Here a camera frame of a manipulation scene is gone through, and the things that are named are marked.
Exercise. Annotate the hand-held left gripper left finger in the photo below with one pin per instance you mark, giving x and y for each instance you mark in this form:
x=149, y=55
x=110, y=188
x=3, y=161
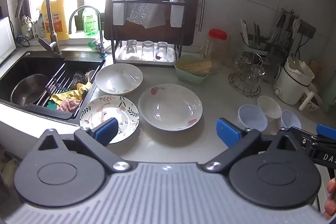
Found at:
x=106, y=131

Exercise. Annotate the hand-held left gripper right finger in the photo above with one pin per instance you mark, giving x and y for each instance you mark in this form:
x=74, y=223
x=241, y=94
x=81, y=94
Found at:
x=227, y=132

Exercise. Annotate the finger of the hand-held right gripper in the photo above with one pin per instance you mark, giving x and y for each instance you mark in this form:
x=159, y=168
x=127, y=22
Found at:
x=326, y=131
x=304, y=136

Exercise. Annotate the light blue bowl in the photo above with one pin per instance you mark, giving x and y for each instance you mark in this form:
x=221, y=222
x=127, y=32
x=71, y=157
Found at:
x=252, y=117
x=290, y=119

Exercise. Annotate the leaf pattern plate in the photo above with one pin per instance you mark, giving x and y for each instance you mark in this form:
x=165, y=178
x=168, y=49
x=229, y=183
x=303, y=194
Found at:
x=123, y=111

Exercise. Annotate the white bowl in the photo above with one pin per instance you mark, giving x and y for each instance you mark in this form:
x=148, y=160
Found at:
x=269, y=106

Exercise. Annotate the white deep plate pale flowers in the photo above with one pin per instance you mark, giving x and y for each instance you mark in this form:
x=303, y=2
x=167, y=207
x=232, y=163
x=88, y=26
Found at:
x=119, y=78

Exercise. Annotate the white plate with red flowers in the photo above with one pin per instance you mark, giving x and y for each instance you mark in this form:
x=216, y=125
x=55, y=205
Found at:
x=170, y=108

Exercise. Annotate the person's right hand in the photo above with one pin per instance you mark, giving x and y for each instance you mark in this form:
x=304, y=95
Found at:
x=331, y=197

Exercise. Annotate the patterned bowl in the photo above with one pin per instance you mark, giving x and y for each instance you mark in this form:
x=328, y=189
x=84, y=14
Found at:
x=316, y=103

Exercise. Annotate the pale green kettle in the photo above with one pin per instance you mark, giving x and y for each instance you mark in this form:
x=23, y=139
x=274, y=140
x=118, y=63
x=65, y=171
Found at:
x=331, y=98

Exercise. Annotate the pink scrubber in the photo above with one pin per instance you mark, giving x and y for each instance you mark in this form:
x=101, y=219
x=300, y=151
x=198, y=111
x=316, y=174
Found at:
x=68, y=105

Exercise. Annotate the white electric pot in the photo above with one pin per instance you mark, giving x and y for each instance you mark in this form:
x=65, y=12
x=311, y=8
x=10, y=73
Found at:
x=291, y=87

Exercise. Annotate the yellow cloth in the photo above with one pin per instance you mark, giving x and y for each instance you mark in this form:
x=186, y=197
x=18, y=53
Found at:
x=72, y=94

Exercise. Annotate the steel wool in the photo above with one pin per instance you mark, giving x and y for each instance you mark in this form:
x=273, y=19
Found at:
x=78, y=78

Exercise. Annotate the green basket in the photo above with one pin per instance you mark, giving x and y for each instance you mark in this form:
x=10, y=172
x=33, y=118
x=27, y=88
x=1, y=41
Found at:
x=194, y=74

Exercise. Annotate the black sink drain rack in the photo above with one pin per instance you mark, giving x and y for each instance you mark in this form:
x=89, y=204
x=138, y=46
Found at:
x=56, y=79

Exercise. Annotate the white drip tray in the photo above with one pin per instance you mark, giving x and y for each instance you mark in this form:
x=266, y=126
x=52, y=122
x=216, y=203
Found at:
x=147, y=61

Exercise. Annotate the black dish rack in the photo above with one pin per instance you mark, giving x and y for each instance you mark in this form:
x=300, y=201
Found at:
x=114, y=49

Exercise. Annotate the plastic jar red lid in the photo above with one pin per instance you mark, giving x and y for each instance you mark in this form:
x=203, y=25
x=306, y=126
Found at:
x=216, y=48

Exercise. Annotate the clear drinking glass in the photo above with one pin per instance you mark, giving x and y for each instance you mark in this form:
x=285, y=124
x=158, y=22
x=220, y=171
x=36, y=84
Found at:
x=147, y=49
x=131, y=47
x=162, y=50

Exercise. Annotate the steel bowl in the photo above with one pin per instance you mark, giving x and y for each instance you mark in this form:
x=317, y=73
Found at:
x=26, y=90

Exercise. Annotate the small curved steel faucet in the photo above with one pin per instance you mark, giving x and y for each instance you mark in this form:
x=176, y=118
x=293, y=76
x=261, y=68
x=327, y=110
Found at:
x=99, y=37

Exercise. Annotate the chopstick holder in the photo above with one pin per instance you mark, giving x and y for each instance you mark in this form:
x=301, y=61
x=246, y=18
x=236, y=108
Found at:
x=253, y=41

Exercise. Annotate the black sink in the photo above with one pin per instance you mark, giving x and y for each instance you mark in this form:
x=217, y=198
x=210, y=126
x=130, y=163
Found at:
x=29, y=66

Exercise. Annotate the green bottle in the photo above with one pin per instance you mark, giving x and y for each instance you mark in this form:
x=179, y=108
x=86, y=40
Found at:
x=91, y=22

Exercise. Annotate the hanging kitchen utensils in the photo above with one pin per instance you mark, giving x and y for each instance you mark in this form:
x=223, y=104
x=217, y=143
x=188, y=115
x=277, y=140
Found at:
x=282, y=27

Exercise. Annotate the tall steel faucet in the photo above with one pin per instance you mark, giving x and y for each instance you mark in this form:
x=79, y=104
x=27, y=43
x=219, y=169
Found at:
x=50, y=29

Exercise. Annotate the white utensil holder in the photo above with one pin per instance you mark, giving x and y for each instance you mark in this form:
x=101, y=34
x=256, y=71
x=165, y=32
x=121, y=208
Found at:
x=176, y=15
x=119, y=12

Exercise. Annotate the wooden cutting board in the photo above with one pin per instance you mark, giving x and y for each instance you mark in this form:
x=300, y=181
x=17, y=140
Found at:
x=189, y=19

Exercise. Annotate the yellow detergent jug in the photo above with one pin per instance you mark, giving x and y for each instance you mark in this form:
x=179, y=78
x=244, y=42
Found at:
x=56, y=16

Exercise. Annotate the grey patterned dish cloth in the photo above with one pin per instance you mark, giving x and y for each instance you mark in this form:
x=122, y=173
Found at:
x=145, y=8

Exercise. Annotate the white cutting board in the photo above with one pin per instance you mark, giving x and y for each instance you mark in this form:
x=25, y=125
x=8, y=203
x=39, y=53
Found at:
x=6, y=39

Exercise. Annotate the grey wall power strip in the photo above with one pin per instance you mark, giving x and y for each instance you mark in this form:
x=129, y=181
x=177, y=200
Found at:
x=308, y=29

